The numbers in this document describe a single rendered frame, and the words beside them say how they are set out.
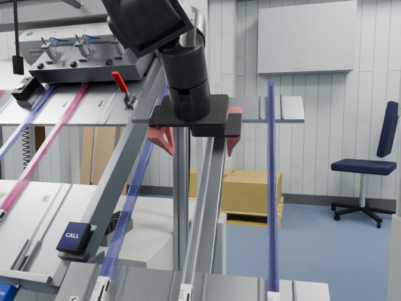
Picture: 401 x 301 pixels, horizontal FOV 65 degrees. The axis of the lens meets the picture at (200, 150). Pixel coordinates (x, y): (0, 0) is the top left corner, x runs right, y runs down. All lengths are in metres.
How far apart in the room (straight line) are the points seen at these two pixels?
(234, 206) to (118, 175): 2.40
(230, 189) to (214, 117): 2.57
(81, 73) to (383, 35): 3.56
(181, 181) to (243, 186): 2.01
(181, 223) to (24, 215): 0.48
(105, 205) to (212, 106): 0.31
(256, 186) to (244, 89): 1.41
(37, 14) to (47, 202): 0.71
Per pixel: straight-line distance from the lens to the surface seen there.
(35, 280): 0.60
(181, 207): 1.01
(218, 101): 0.47
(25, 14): 1.27
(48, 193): 0.73
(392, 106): 3.45
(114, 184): 0.68
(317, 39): 3.71
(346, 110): 3.93
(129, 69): 0.88
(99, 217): 0.64
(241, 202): 3.01
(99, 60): 0.94
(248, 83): 3.92
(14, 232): 0.72
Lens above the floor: 0.98
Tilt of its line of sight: 5 degrees down
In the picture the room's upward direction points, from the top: straight up
